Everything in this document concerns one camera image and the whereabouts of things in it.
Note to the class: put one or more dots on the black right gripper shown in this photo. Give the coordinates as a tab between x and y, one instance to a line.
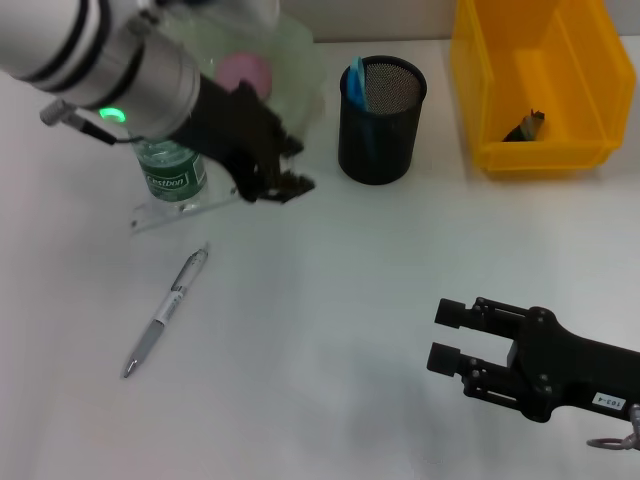
575	365

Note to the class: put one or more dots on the silver ballpoint pen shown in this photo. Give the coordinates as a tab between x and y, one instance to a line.
165	312

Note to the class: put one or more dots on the yellow plastic bin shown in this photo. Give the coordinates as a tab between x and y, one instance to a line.
550	75

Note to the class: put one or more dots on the pink peach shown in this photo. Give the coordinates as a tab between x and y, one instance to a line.
245	70

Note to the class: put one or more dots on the clear green-label water bottle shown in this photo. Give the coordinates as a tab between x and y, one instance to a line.
172	180

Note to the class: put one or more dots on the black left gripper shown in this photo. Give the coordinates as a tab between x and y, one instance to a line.
230	135

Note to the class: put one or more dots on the clear plastic ruler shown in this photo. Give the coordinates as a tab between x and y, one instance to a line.
165	215

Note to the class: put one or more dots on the translucent green fruit bowl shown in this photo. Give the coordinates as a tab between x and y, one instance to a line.
295	65

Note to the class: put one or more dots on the green plastic wrapper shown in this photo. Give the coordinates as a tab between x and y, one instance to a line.
527	127

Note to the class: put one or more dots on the blue scissors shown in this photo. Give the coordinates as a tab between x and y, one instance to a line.
357	80

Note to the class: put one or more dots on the black mesh pen cup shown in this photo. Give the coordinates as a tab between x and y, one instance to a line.
385	145

